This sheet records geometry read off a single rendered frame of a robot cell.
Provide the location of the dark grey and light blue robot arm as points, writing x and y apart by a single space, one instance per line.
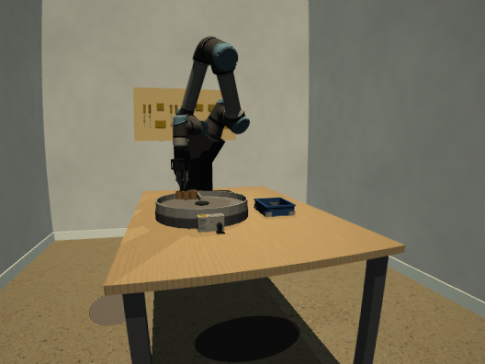
221 56

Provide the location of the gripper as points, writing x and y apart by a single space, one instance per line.
179 164

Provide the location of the blue rectangular crate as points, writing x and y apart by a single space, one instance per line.
283 207

